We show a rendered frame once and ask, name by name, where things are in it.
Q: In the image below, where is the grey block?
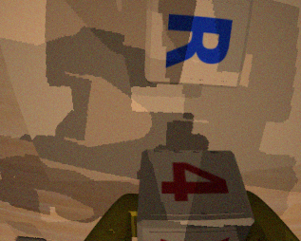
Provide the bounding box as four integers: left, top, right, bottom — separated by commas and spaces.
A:
144, 0, 253, 88
16, 236, 46, 241
137, 149, 255, 241

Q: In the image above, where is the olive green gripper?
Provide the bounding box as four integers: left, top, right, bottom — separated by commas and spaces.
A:
84, 191, 300, 241

